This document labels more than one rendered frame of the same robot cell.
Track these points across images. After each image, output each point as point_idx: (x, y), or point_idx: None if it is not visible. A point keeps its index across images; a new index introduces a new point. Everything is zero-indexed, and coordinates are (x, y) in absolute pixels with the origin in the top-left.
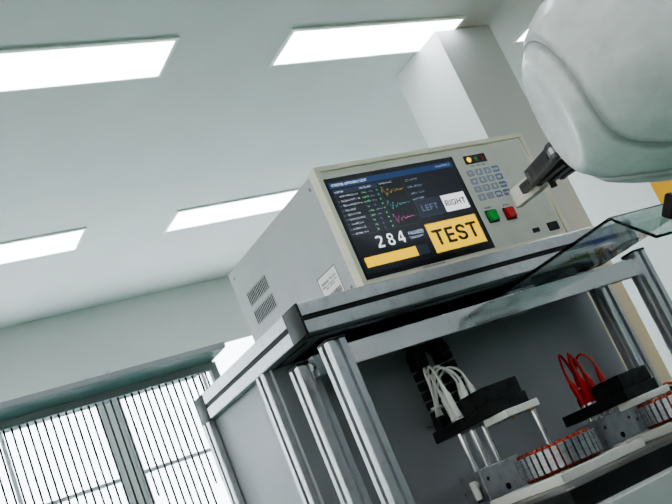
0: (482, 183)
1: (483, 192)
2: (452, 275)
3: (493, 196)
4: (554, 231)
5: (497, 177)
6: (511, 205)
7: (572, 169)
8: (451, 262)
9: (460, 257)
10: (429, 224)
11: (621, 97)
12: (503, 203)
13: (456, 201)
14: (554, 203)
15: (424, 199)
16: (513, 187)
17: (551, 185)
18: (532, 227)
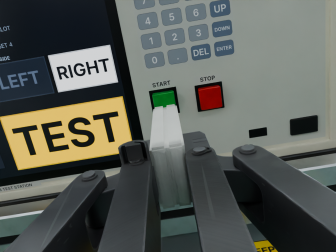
0: (167, 26)
1: (162, 48)
2: (5, 236)
3: (184, 58)
4: (300, 136)
5: (213, 11)
6: (222, 79)
7: (271, 241)
8: (43, 187)
9: (66, 177)
10: (11, 116)
11: None
12: (203, 74)
13: (86, 69)
14: (334, 79)
15: (9, 63)
16: (154, 113)
17: (194, 215)
18: (251, 127)
